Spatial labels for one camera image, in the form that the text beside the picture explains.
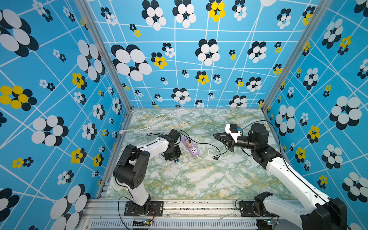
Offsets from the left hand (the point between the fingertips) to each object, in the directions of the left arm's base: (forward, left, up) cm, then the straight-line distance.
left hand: (180, 156), depth 92 cm
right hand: (-2, -20, +27) cm, 34 cm away
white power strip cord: (+5, -18, -1) cm, 19 cm away
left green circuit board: (-36, +16, -2) cm, 39 cm away
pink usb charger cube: (+5, -5, +5) cm, 9 cm away
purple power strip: (+3, -8, +2) cm, 9 cm away
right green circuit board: (-35, -45, -1) cm, 57 cm away
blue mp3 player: (-3, +2, 0) cm, 4 cm away
